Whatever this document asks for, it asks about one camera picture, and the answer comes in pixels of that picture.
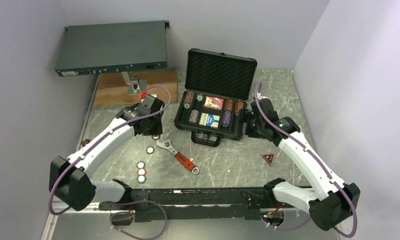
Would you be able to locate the green chip in case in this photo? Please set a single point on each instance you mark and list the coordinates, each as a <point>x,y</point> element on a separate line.
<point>199,97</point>

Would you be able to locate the green poker chip bottom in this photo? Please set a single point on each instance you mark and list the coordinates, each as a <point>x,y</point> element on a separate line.
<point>141,179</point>

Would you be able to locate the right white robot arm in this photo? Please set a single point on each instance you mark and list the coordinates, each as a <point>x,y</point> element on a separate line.
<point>331,200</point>

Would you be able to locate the red playing card deck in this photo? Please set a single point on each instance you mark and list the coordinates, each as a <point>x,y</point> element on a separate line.
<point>213,103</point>

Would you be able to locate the grey metal stand bracket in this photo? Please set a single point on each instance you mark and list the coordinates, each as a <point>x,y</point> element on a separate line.
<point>135,85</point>

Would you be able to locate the brown chip stack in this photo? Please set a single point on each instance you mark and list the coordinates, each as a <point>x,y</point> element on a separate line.
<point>239,107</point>

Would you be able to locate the purple chip stack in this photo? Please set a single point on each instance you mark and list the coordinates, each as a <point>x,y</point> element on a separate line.
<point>226,121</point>

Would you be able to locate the green poker chip top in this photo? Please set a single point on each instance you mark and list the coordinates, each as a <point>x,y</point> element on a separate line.
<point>150,150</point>

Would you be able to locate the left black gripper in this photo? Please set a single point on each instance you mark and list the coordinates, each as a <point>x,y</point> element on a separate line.
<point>157,130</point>

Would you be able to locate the red handled adjustable wrench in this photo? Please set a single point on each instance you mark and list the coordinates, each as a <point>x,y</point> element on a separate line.
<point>183,160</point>

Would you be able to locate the green poker chip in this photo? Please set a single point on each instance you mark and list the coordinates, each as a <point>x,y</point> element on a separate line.
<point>141,179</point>
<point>150,150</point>
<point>140,165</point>

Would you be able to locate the black poker set case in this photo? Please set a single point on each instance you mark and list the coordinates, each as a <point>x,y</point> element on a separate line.
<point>218,75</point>

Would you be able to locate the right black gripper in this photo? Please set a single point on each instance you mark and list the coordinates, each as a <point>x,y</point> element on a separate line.
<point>243,118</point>

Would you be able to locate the triangular all in button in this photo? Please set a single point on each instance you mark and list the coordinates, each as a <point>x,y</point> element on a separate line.
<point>269,158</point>

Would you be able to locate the copper pipe fitting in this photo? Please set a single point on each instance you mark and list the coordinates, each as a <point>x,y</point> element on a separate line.
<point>85,142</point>

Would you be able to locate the grey rack-mount network unit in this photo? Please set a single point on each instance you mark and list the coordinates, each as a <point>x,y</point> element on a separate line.
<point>113,48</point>

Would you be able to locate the blue texas holdem card box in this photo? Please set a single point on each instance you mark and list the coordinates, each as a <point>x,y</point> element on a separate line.
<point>209,120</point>

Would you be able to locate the orange black chip stack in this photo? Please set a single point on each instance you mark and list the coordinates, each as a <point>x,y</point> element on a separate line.
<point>229,105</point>

